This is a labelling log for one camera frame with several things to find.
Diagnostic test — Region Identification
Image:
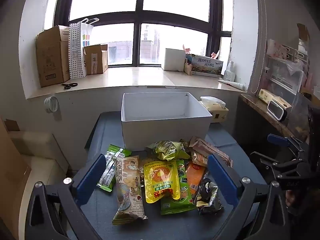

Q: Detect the polka-dot paper bag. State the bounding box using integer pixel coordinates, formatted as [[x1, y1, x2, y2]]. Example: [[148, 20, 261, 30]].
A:
[[69, 18, 100, 80]]

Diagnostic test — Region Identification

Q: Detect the brown pink snack packet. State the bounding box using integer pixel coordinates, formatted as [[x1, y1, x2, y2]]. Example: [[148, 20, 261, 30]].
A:
[[189, 136, 233, 168]]

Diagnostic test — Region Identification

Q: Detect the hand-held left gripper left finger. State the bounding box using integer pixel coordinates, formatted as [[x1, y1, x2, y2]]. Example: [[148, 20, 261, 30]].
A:
[[25, 154, 107, 240]]

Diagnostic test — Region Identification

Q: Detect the person's right hand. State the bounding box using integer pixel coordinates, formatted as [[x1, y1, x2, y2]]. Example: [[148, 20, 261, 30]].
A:
[[285, 189, 302, 209]]

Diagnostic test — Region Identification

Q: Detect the golden cartoon snack packet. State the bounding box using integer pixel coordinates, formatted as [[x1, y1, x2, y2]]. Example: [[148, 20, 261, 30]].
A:
[[138, 156, 160, 188]]

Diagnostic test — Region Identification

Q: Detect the white box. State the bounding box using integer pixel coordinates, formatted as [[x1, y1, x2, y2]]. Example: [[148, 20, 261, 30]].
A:
[[121, 92, 213, 152], [161, 48, 193, 72]]

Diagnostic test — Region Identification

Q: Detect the yellow black snack packet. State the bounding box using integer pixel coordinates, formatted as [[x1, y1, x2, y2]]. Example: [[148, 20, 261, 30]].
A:
[[179, 139, 192, 153]]

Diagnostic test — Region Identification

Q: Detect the soft tissue pack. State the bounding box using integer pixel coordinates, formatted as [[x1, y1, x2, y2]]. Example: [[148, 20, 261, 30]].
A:
[[199, 96, 229, 123]]

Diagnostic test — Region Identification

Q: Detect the yellow snack pouch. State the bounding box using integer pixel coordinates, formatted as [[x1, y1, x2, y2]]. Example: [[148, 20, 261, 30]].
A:
[[144, 160, 182, 204]]

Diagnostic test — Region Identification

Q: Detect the white plastic bottle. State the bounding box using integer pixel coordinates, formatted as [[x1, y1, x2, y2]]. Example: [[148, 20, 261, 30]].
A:
[[223, 61, 236, 82]]

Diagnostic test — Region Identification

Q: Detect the green white striped packet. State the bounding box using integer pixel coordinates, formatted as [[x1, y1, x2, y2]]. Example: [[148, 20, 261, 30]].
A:
[[97, 144, 132, 193]]

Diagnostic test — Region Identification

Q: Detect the white framed device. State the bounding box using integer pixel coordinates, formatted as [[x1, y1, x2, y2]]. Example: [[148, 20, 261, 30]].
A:
[[267, 100, 288, 122]]

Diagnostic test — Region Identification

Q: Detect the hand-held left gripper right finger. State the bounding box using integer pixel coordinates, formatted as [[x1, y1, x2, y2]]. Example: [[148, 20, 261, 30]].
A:
[[207, 154, 291, 240]]

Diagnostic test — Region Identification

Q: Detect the black silver snack packet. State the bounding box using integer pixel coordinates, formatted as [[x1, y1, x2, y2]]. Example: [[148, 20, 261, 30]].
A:
[[194, 179, 224, 215]]

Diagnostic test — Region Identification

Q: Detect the brown side shelf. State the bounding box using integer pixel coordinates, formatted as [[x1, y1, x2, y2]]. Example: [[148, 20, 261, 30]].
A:
[[240, 94, 310, 140]]

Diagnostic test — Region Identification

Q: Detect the beige orange snack packet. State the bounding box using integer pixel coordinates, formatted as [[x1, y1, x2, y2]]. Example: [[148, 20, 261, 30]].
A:
[[192, 152, 209, 167]]

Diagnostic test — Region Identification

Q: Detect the landscape printed carton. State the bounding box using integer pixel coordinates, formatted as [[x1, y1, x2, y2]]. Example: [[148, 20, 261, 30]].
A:
[[185, 54, 224, 78]]

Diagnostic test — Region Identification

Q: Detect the small open cardboard box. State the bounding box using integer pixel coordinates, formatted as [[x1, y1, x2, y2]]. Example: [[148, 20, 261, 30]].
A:
[[83, 44, 109, 75]]

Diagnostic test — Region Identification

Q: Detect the blue tablecloth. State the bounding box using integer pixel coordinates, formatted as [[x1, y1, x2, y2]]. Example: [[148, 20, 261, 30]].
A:
[[67, 111, 268, 240]]

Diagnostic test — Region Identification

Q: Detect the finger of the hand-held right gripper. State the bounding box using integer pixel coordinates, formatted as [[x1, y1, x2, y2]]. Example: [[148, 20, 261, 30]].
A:
[[249, 151, 304, 180], [267, 133, 312, 157]]

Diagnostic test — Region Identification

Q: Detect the white tape roll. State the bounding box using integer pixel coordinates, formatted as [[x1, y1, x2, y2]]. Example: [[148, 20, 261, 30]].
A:
[[44, 96, 59, 114]]

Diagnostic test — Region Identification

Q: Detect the white closed box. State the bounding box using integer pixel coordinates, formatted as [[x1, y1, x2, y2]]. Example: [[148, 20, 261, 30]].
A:
[[161, 48, 193, 72]]

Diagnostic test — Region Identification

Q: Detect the large cardboard box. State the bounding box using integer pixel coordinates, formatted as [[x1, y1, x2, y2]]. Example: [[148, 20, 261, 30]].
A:
[[36, 25, 71, 88]]

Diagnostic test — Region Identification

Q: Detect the olive green pea snack packet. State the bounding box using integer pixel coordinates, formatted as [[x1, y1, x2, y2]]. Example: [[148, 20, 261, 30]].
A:
[[147, 140, 192, 161]]

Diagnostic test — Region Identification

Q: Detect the brown cardboard sheet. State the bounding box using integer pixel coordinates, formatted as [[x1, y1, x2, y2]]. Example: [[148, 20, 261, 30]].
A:
[[0, 116, 32, 233]]

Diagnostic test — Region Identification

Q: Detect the clear plastic storage bin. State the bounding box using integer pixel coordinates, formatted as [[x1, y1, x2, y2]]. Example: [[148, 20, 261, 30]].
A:
[[260, 55, 307, 98]]

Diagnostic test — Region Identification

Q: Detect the black window frame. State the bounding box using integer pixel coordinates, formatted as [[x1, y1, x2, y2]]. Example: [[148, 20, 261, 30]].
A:
[[54, 0, 233, 67]]

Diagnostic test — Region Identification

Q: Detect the white wall cable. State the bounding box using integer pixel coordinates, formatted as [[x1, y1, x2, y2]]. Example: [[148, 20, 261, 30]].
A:
[[251, 0, 268, 94]]

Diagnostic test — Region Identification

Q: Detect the small drawer organizer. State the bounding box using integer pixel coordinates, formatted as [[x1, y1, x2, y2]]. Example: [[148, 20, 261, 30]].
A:
[[266, 39, 310, 63]]

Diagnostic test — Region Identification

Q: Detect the bright green snack packet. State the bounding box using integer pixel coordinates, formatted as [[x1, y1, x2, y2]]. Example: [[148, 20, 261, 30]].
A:
[[160, 159, 197, 215]]

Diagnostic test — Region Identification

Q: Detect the yellow tissue box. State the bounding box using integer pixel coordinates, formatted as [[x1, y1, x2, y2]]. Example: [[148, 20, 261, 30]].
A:
[[258, 89, 292, 109]]

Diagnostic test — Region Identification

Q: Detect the white tube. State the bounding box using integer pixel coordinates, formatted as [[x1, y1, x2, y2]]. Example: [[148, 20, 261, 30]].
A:
[[218, 79, 247, 91]]

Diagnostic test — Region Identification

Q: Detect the cream long biscuit packet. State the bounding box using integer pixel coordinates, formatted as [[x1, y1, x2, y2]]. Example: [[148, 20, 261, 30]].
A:
[[111, 155, 148, 225]]

